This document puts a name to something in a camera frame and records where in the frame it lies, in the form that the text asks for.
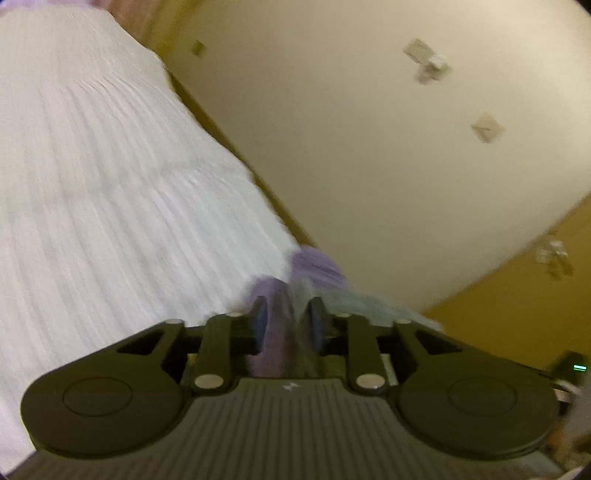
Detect striped white bedspread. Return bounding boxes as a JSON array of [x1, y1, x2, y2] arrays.
[[0, 7, 300, 462]]

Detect pink curtain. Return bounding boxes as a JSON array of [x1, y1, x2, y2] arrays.
[[0, 0, 163, 47]]

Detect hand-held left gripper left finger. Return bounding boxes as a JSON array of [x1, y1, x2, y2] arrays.
[[115, 296, 269, 396]]

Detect grey checked pants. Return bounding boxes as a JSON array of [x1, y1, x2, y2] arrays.
[[295, 276, 445, 376]]

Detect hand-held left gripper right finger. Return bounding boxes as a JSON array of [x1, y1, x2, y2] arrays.
[[308, 296, 463, 396]]

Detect purple garment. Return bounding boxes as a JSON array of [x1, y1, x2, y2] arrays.
[[248, 246, 348, 379]]

